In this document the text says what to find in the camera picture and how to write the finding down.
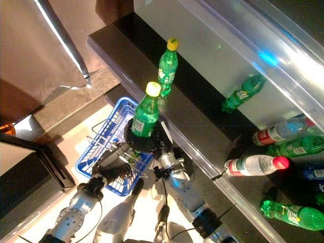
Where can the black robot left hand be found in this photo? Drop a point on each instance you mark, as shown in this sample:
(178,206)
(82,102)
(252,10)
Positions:
(114,164)

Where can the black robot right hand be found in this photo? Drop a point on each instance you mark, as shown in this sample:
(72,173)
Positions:
(152,146)

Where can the blue plastic shopping basket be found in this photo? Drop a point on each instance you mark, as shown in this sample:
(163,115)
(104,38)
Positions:
(121,189)

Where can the green soda bottle yellow cap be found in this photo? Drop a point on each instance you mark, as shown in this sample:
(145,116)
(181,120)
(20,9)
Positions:
(240,95)
(145,114)
(291,213)
(167,68)
(296,146)

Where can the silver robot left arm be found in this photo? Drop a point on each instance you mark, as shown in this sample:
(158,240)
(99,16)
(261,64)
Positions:
(76,207)

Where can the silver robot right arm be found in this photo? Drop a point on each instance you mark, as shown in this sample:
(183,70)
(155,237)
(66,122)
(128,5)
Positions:
(184,187)

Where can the black display shelf unit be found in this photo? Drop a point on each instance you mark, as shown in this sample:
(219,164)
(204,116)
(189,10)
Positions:
(202,121)

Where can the silver robot left leg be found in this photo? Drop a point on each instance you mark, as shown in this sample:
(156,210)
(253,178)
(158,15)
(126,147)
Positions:
(114,222)

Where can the black low cabinet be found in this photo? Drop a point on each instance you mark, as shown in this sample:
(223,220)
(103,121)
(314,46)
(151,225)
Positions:
(25,192)

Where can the clear water bottle red cap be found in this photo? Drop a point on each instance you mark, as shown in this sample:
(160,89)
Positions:
(253,165)
(278,131)

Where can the orange object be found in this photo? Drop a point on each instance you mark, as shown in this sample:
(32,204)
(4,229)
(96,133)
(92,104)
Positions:
(7,129)

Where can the brown sheet with silver edge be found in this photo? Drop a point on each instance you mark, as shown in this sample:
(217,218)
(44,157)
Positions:
(30,50)

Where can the clear plastic shelf edge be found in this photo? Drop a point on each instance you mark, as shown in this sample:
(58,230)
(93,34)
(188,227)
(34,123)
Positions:
(265,45)

